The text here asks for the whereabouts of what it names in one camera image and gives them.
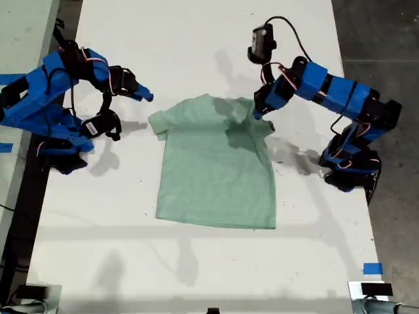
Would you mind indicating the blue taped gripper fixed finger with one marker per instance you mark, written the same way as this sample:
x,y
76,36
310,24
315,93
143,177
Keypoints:
x,y
144,93
258,104

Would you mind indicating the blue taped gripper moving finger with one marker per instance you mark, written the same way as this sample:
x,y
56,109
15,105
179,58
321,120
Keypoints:
x,y
266,111
135,97

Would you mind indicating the pale green T-shirt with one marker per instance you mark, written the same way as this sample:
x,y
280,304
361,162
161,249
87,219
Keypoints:
x,y
212,170

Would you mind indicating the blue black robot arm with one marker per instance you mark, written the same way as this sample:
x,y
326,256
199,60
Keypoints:
x,y
340,91
36,98

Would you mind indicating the black stand leg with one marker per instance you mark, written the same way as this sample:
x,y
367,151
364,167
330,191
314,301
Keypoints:
x,y
60,32

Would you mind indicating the long blue tape strip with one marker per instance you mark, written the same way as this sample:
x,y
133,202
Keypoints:
x,y
10,78

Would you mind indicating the pale side table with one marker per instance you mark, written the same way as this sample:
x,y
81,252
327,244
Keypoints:
x,y
19,32

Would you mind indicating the short blue tape strip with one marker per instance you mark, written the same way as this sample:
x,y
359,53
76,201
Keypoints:
x,y
6,147

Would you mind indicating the square blue tape patch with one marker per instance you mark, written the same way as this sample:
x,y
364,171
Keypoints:
x,y
373,268

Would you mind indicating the small black clip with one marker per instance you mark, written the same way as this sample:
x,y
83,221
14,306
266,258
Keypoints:
x,y
212,311

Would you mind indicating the small black box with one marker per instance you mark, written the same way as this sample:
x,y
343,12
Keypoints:
x,y
376,289
31,291

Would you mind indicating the pale grey tube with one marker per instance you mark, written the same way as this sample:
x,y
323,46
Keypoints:
x,y
23,309
379,308

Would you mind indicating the black camera stalk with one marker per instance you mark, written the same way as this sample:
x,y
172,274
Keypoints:
x,y
265,70
105,101

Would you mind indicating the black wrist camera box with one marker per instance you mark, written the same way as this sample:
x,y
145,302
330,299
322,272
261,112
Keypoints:
x,y
262,39
98,124

